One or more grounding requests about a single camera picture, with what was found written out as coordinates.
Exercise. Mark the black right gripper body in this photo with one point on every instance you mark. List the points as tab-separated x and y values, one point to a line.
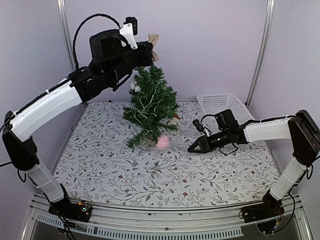
209	147

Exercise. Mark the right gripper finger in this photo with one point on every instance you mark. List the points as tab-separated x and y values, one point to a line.
195	150
198	144

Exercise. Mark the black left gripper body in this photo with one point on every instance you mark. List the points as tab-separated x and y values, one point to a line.
145	59

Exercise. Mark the pink pompom ornament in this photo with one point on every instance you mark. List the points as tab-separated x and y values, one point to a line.
163	142

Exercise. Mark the white cotton ornament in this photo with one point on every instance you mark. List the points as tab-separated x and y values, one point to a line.
134	86

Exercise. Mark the white plastic basket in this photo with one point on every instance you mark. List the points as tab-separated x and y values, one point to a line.
218	102

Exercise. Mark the small green christmas tree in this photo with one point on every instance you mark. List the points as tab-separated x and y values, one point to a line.
152	106

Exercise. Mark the orange brown ornament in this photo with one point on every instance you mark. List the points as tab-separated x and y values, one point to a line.
176	116

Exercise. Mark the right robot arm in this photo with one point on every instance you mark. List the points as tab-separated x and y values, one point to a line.
299	128

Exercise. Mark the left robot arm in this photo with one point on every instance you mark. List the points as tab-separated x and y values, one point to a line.
115	54

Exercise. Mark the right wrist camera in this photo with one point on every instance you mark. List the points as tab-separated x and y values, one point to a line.
198	125

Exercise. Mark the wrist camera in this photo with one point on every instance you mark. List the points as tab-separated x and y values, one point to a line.
198	125
134	23

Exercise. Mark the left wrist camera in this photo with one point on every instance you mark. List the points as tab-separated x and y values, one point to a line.
134	23

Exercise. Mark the front aluminium rail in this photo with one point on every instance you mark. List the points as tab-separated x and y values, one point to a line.
115	222

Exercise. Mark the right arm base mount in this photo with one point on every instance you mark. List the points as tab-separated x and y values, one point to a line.
267	218

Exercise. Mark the left aluminium frame post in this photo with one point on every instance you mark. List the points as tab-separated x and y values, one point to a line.
62	13

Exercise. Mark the aluminium frame post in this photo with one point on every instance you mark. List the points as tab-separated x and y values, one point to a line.
261	53
62	13

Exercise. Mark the right aluminium frame post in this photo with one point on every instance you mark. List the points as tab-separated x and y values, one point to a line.
261	53

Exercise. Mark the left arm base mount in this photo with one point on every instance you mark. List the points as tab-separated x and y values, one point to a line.
71	211

